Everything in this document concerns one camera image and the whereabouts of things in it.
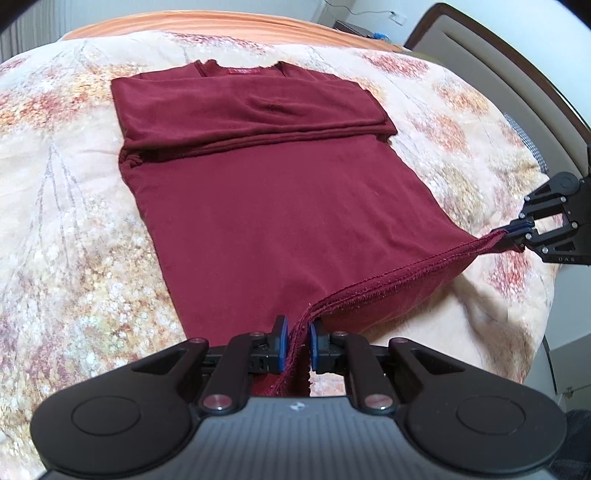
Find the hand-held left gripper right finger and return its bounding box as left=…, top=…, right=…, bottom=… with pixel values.
left=308, top=321, right=463, bottom=414

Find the grey checked pillow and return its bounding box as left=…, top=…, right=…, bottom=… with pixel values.
left=505, top=112, right=551, bottom=172

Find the beige pleated curtain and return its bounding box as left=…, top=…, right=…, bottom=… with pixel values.
left=0, top=27, right=62, bottom=62

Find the dark wooden nightstand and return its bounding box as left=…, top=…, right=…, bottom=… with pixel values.
left=334, top=19, right=376, bottom=38

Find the orange bed sheet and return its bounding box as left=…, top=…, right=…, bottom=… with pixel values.
left=60, top=17, right=407, bottom=52

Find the floral beige blanket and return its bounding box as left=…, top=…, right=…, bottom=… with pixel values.
left=0, top=28, right=557, bottom=462

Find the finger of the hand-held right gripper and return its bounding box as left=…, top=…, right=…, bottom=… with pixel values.
left=506, top=217, right=591, bottom=267
left=507, top=172, right=586, bottom=234

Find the black cable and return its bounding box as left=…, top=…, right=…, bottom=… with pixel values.
left=323, top=0, right=394, bottom=17

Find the dark red long-sleeve shirt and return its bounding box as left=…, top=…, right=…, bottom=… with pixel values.
left=111, top=62, right=509, bottom=398

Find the padded wooden-framed headboard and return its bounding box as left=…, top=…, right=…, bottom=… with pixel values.
left=403, top=2, right=591, bottom=204

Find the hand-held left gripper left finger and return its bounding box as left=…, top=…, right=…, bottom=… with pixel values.
left=133, top=316, right=290, bottom=414

